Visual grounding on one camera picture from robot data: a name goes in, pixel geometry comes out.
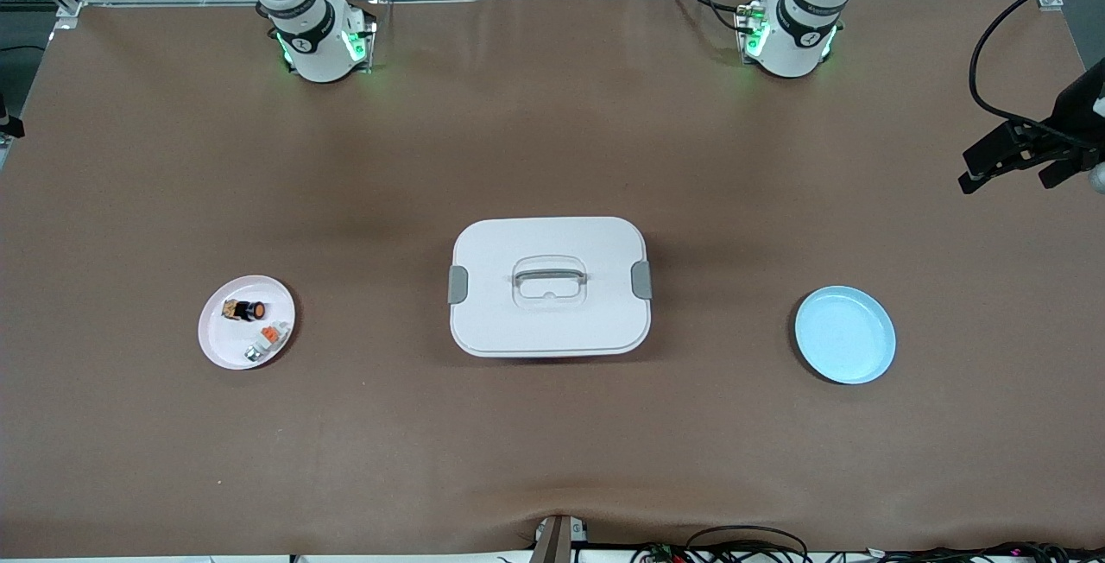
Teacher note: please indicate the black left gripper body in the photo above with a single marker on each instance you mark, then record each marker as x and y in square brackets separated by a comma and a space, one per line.
[1078, 109]

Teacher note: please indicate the black orange button switch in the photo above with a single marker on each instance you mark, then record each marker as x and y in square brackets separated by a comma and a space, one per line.
[250, 311]

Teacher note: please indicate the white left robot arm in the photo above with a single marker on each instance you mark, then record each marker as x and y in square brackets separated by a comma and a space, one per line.
[798, 36]

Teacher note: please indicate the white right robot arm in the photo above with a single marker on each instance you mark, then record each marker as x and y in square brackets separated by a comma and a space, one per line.
[315, 36]

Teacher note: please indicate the light blue round plate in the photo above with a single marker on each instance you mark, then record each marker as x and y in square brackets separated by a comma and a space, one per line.
[846, 334]

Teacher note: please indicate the pink round plate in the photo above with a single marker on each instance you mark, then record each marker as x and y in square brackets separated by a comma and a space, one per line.
[229, 347]

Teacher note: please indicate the grey box latch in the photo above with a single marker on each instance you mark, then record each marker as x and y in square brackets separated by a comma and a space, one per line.
[641, 280]
[457, 285]

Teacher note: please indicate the white lidded storage box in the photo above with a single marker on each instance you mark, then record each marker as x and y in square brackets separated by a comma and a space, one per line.
[552, 330]

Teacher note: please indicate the brown table cloth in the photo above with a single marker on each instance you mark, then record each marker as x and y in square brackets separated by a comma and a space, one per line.
[552, 425]

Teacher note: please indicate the white orange switch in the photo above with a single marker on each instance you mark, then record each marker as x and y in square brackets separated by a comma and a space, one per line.
[269, 336]

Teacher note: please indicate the brown post with bracket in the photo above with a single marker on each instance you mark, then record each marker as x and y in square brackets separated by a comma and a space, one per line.
[557, 541]

